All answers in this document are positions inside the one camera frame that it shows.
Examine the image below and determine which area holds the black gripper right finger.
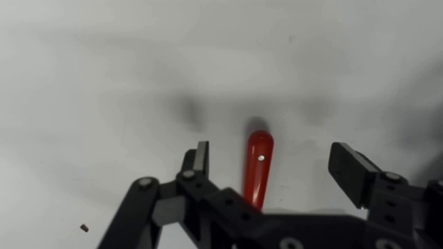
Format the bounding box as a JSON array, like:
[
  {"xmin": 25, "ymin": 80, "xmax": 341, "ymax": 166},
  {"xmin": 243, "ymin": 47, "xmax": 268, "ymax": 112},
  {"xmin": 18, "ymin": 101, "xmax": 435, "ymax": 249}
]
[{"xmin": 329, "ymin": 141, "xmax": 410, "ymax": 209}]

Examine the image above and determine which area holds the small red-handled metal spoon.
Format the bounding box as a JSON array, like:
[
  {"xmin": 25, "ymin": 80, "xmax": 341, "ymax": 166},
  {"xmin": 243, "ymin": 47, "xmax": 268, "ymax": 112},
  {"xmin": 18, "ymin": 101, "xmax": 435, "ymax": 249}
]
[{"xmin": 243, "ymin": 130, "xmax": 276, "ymax": 213}]

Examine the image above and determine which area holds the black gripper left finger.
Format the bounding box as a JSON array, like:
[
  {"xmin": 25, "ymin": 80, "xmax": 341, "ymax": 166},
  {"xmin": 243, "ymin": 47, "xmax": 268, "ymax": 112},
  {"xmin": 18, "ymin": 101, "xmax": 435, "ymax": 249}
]
[{"xmin": 178, "ymin": 140, "xmax": 219, "ymax": 205}]

